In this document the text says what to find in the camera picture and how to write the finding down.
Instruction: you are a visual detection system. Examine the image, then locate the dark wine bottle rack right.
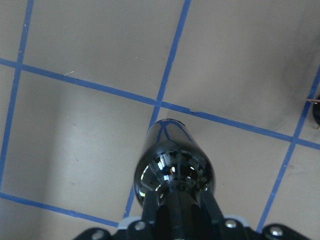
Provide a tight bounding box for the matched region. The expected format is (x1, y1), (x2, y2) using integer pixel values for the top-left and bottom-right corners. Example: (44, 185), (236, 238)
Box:
(312, 96), (320, 126)

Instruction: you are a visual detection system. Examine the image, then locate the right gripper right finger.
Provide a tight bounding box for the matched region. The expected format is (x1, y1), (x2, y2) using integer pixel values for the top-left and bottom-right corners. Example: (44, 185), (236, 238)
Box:
(200, 190), (224, 225)

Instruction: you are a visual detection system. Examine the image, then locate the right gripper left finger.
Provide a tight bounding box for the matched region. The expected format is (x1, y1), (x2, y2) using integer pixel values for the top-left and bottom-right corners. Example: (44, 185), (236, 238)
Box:
(141, 191), (159, 225)

